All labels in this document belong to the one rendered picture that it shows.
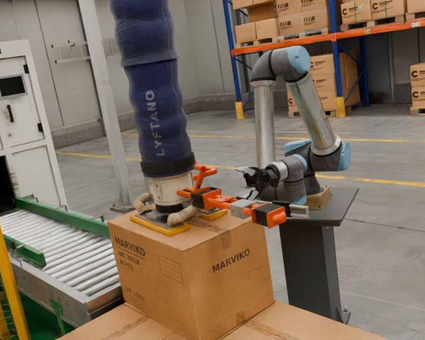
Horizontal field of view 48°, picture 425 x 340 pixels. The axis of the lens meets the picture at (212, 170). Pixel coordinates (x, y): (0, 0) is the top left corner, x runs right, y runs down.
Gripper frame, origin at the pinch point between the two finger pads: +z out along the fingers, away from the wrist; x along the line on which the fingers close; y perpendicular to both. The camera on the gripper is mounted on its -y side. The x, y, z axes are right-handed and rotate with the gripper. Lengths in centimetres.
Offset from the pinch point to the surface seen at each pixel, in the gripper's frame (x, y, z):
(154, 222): -10.3, 24.5, 26.5
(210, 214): -11.0, 12.2, 7.4
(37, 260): -49, 138, 50
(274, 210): 2.4, -35.7, 14.8
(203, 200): 0.9, -0.9, 17.7
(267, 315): -53, -7, 1
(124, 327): -53, 33, 46
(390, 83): -73, 449, -773
